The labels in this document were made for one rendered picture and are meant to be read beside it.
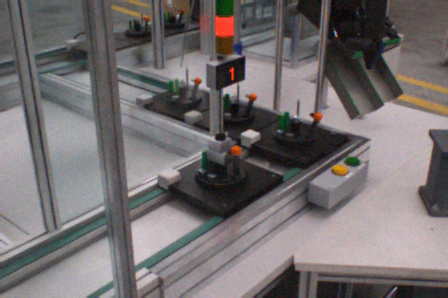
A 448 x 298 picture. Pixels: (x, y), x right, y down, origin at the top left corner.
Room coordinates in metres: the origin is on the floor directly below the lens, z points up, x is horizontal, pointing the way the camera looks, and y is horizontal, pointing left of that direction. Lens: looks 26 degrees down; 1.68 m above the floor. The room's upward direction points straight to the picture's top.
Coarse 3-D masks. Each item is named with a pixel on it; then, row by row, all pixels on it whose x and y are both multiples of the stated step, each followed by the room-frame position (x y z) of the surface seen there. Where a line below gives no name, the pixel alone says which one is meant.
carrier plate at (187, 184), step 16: (208, 160) 1.38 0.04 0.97; (240, 160) 1.38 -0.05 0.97; (192, 176) 1.29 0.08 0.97; (256, 176) 1.29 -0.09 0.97; (272, 176) 1.28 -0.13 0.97; (176, 192) 1.22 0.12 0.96; (192, 192) 1.20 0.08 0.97; (208, 192) 1.20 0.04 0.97; (224, 192) 1.20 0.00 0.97; (240, 192) 1.20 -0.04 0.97; (256, 192) 1.20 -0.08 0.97; (208, 208) 1.15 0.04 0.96; (224, 208) 1.12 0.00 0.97; (240, 208) 1.15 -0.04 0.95
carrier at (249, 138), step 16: (288, 112) 1.57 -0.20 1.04; (272, 128) 1.60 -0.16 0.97; (288, 128) 1.56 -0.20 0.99; (304, 128) 1.56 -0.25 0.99; (320, 128) 1.60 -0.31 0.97; (240, 144) 1.52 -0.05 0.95; (256, 144) 1.48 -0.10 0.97; (272, 144) 1.48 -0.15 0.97; (288, 144) 1.47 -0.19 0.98; (304, 144) 1.46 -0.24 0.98; (320, 144) 1.48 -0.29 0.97; (336, 144) 1.49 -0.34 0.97; (288, 160) 1.40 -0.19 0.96; (304, 160) 1.38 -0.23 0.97
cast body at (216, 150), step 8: (216, 136) 1.27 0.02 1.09; (224, 136) 1.27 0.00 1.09; (208, 144) 1.28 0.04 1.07; (216, 144) 1.26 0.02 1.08; (224, 144) 1.26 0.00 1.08; (208, 152) 1.28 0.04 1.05; (216, 152) 1.26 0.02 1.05; (224, 152) 1.26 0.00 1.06; (216, 160) 1.26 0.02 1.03; (224, 160) 1.24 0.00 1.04; (232, 160) 1.27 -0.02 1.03
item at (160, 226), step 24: (288, 168) 1.43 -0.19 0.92; (144, 192) 1.23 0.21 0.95; (168, 192) 1.25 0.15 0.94; (144, 216) 1.17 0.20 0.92; (168, 216) 1.17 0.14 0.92; (192, 216) 1.17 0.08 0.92; (216, 216) 1.12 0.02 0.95; (144, 240) 1.07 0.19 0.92; (168, 240) 1.07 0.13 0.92; (192, 240) 1.03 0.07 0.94; (144, 264) 0.94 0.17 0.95
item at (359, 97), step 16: (336, 48) 1.83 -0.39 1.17; (336, 64) 1.78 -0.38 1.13; (352, 64) 1.80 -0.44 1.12; (336, 80) 1.69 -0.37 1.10; (352, 80) 1.76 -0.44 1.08; (368, 80) 1.74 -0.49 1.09; (352, 96) 1.70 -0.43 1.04; (368, 96) 1.73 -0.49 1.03; (352, 112) 1.63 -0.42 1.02; (368, 112) 1.69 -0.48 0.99
